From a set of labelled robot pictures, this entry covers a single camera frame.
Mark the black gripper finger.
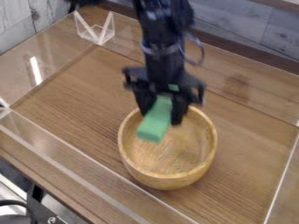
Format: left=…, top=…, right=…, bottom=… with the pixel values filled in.
left=135, top=88, right=157, bottom=116
left=173, top=94, right=189, bottom=125

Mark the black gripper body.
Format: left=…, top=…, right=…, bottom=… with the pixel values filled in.
left=123, top=50, right=206, bottom=105

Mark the green rectangular stick block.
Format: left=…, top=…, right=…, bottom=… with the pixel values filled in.
left=137, top=96, right=174, bottom=143

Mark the wooden bowl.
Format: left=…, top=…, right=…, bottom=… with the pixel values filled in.
left=118, top=107, right=219, bottom=190

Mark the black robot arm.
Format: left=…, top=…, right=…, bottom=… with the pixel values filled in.
left=123, top=0, right=206, bottom=125

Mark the black table leg clamp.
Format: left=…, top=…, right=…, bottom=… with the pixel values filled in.
left=0, top=186, right=71, bottom=224

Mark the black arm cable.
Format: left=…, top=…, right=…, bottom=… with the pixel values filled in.
left=179, top=31, right=207, bottom=67

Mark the clear acrylic corner bracket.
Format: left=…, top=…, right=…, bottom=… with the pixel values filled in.
left=74, top=10, right=115, bottom=46

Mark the clear acrylic side wall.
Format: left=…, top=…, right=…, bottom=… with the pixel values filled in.
left=0, top=108, right=199, bottom=224

